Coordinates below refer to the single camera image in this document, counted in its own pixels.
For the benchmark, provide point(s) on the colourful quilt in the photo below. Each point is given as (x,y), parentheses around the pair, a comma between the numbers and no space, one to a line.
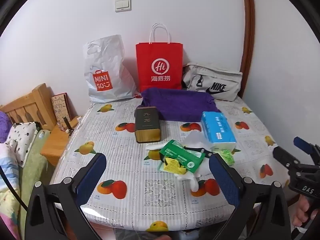
(7,180)

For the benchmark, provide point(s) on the light green bedsheet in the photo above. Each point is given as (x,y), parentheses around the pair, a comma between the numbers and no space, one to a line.
(32,165)

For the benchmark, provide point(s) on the dark tin box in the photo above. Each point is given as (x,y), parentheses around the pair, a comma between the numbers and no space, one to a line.
(147,122)

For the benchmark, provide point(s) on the patterned brown box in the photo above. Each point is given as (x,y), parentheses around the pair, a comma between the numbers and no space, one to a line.
(61,107)

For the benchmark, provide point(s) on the white plastic shopping bag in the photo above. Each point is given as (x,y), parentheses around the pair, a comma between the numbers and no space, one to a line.
(107,62)

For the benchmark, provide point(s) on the small dark object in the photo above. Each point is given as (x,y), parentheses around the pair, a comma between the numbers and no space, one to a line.
(67,125)

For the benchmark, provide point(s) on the white dotted pillow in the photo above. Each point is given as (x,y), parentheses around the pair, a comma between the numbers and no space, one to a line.
(21,135)

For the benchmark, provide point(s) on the red paper bag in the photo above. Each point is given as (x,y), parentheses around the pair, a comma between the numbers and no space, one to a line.
(160,55)

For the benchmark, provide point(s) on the person's right hand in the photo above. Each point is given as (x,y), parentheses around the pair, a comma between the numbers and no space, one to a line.
(301,212)

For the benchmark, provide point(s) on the clear plastic bag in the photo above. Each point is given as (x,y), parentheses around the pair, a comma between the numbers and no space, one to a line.
(197,140)

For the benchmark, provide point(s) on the purple fabric storage bag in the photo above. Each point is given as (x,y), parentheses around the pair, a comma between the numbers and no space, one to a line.
(180,102)

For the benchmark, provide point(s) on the white gloves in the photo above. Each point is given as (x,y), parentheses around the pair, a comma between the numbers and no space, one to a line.
(197,180)

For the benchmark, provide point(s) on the wooden headboard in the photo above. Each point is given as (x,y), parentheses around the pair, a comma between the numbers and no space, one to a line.
(37,100)

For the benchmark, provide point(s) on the white light switch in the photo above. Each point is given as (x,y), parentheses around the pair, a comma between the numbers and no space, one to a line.
(123,5)

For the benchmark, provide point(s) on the wooden door frame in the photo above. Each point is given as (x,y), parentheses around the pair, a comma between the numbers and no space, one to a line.
(248,30)

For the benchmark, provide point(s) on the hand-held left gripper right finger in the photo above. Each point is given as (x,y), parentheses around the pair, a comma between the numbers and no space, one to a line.
(225,180)

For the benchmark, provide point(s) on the green wipes packet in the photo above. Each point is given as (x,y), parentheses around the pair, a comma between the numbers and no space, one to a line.
(185,156)

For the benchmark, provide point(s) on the purple plush blanket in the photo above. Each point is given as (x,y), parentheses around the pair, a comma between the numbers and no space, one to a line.
(3,127)

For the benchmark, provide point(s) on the grey waist bag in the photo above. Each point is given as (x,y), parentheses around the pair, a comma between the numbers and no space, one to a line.
(220,80)

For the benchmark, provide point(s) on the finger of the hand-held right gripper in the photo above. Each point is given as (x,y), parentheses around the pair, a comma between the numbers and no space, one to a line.
(302,143)
(282,155)

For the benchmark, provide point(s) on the blue tissue pack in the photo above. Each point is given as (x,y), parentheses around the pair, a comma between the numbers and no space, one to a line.
(217,130)

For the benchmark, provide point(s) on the small light green packet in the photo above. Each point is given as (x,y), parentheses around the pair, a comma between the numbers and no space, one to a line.
(227,156)

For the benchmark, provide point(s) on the wooden nightstand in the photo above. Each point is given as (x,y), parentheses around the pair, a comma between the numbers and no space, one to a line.
(55,142)

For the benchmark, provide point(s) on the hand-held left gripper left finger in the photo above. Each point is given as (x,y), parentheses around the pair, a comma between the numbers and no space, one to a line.
(91,177)

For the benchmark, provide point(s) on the black watch band with holes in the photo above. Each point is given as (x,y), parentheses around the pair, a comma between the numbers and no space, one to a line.
(203,152)

